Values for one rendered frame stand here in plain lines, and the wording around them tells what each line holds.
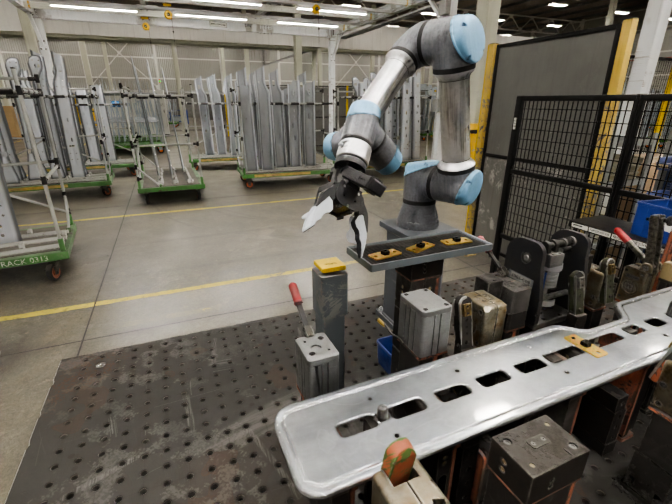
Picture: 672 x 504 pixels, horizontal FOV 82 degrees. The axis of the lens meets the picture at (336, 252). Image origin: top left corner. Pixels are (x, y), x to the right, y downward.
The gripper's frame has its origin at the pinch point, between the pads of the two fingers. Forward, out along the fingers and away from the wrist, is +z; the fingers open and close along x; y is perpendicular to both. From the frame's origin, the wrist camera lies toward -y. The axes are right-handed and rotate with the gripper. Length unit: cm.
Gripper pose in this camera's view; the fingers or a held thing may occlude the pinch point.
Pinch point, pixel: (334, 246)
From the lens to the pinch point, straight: 79.2
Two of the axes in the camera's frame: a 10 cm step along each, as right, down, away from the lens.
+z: -2.4, 9.3, -2.8
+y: -5.9, 0.9, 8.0
